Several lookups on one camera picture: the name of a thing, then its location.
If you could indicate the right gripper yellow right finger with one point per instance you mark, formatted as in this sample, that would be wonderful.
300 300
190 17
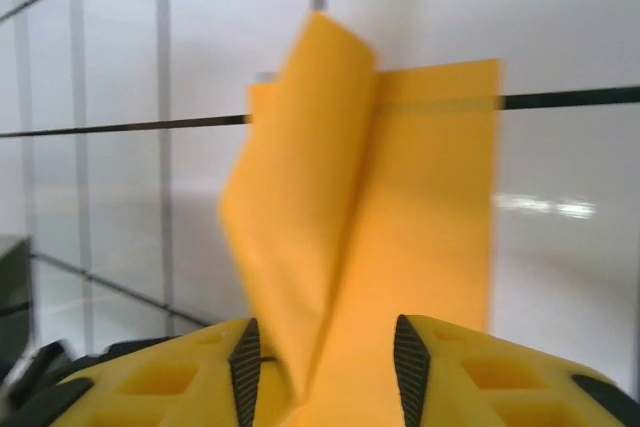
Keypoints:
500 382

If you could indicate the orange cloth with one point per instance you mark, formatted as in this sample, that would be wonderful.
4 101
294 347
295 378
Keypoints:
425 197

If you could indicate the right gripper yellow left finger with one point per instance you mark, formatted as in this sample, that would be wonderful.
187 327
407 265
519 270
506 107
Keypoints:
165 387

